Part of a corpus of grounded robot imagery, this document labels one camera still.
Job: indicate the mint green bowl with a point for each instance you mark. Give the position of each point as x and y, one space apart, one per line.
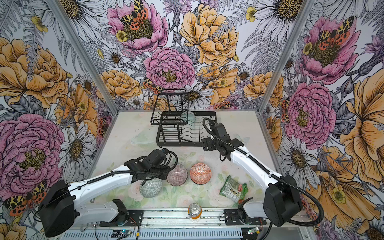
188 117

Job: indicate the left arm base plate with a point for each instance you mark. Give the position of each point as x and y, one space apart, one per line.
131 218

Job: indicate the pink striped bowl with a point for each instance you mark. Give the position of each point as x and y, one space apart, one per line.
178 176

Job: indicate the green circuit board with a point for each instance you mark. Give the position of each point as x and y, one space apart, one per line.
121 234

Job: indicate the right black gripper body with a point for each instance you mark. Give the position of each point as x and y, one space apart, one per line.
212 144

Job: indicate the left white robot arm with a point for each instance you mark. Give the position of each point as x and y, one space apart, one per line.
67 205

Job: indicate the black wire dish rack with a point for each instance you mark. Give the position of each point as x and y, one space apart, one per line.
171 132

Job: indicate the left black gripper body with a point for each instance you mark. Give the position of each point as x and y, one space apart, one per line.
161 175

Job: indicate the grey green patterned bowl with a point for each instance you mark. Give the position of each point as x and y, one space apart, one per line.
151 188

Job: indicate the orange patterned bowl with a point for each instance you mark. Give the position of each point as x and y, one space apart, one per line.
200 173

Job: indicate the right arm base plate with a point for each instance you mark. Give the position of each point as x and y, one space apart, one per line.
237 217

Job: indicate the green snack packet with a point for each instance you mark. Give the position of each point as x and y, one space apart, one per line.
233 190

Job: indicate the orange lidded jar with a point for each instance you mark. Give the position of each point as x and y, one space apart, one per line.
194 212

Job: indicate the aluminium front rail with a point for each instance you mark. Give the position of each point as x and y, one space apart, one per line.
175 224

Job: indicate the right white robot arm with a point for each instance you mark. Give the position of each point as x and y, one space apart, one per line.
281 197

